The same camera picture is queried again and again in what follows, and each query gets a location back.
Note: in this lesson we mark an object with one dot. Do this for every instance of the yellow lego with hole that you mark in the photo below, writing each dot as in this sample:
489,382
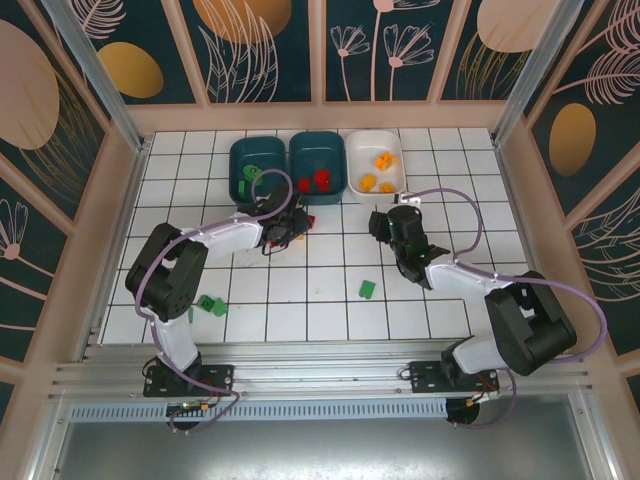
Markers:
368,182

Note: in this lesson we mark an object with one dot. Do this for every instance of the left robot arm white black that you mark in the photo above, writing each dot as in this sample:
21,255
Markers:
225,235

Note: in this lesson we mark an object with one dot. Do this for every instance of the white plastic container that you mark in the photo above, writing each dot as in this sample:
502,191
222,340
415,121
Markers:
365,150

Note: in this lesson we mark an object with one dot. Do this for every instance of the long green lego brick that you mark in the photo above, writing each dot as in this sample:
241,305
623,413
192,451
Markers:
242,187

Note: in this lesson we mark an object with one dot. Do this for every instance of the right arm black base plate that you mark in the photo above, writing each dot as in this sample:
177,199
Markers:
425,380

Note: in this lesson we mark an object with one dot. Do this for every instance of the long red lego brick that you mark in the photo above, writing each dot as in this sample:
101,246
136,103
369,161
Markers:
322,176

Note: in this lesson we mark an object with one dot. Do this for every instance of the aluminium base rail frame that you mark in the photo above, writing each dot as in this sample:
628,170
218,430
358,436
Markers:
320,365

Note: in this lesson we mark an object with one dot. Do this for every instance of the green lego block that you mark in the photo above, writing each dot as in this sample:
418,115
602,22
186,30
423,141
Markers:
219,307
368,289
204,302

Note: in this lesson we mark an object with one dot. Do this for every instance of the aluminium corner post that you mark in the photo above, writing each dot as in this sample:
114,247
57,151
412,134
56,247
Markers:
530,70
100,75

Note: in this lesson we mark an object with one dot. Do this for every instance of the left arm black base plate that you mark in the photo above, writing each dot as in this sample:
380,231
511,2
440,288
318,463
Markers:
220,382

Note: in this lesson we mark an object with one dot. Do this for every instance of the teal plastic container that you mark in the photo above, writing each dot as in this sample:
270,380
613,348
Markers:
317,150
260,150

